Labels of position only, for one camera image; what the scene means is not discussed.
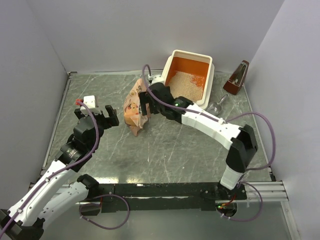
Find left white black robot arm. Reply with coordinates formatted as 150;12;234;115
0;103;119;240

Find aluminium rail frame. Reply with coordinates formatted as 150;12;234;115
27;181;289;202

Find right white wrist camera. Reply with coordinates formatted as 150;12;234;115
147;74;165;86

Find beige litter granules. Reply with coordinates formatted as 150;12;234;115
167;71;206;102

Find white orange litter box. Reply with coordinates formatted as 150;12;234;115
162;49;215;109

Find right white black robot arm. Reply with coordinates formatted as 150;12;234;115
138;82;258;199

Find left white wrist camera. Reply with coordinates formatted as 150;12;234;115
75;95;98;111

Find peach cat litter bag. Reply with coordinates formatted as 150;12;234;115
123;78;150;137

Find brown wooden metronome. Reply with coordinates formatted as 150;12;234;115
223;60;250;95

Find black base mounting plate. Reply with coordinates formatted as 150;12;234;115
82;182;247;213

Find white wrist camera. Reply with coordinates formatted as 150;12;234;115
147;74;165;86
75;95;98;111

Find metal litter scoop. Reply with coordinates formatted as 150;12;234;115
206;94;229;116

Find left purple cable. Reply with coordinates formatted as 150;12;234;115
0;101;131;240

